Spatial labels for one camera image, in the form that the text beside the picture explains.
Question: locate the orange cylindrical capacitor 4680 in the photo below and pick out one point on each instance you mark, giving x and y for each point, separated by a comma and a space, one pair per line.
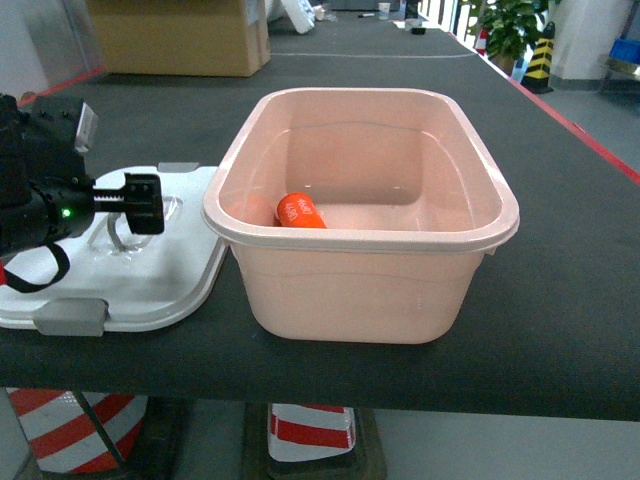
297, 210

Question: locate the black left gripper finger with pad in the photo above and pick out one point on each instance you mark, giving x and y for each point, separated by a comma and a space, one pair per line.
140, 199

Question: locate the red white striped bollard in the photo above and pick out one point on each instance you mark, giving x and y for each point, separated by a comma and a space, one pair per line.
78, 433

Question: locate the blue plastic bin far right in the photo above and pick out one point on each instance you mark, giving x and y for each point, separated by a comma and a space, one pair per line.
627, 50

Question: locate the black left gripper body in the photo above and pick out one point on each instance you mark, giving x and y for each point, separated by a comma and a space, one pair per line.
46, 194

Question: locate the brown cardboard box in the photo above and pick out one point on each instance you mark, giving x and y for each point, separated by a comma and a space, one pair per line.
184, 38

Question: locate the white box lid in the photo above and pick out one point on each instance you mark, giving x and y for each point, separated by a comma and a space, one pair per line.
118, 281

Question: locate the green potted plant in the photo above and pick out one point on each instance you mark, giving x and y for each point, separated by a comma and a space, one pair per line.
513, 27

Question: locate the pink plastic box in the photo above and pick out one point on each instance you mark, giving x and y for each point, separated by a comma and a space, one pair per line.
412, 201

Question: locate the yellow black striped bollard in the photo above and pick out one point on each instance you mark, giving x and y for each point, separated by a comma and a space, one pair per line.
537, 75

